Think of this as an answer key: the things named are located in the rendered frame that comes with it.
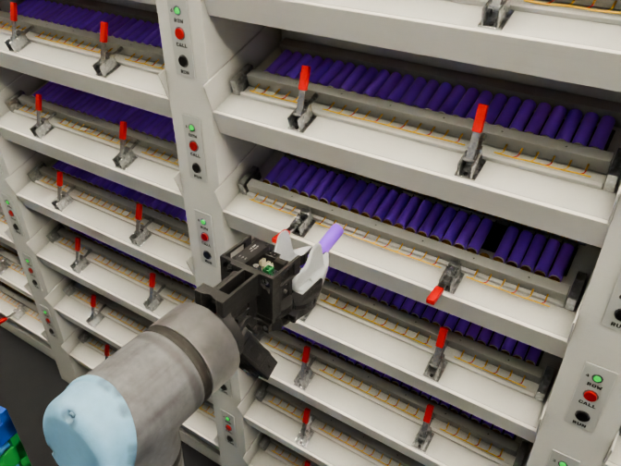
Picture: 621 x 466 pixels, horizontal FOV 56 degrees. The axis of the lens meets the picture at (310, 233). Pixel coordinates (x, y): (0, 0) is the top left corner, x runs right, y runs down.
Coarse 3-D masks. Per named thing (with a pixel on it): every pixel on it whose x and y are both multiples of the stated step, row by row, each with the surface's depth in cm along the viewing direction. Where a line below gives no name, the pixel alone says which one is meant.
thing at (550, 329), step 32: (256, 160) 110; (224, 192) 104; (256, 224) 103; (288, 224) 101; (512, 224) 93; (352, 256) 94; (384, 256) 93; (416, 256) 92; (576, 256) 87; (416, 288) 90; (480, 288) 86; (576, 288) 81; (480, 320) 86; (512, 320) 82; (544, 320) 81; (576, 320) 75
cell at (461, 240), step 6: (474, 216) 93; (468, 222) 92; (474, 222) 92; (468, 228) 91; (474, 228) 92; (462, 234) 91; (468, 234) 91; (456, 240) 91; (462, 240) 90; (468, 240) 91; (462, 246) 90
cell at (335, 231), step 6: (330, 228) 78; (336, 228) 78; (342, 228) 78; (330, 234) 77; (336, 234) 77; (342, 234) 78; (324, 240) 76; (330, 240) 76; (336, 240) 77; (324, 246) 76; (330, 246) 76
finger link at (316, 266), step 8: (312, 248) 68; (320, 248) 70; (312, 256) 69; (320, 256) 70; (328, 256) 74; (312, 264) 69; (320, 264) 71; (328, 264) 74; (304, 272) 68; (312, 272) 70; (320, 272) 71; (296, 280) 67; (304, 280) 69; (312, 280) 70; (296, 288) 68; (304, 288) 69
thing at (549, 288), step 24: (264, 192) 104; (288, 192) 103; (336, 216) 97; (360, 216) 96; (408, 240) 91; (432, 240) 91; (432, 264) 89; (480, 264) 86; (504, 264) 86; (528, 288) 84; (552, 288) 82
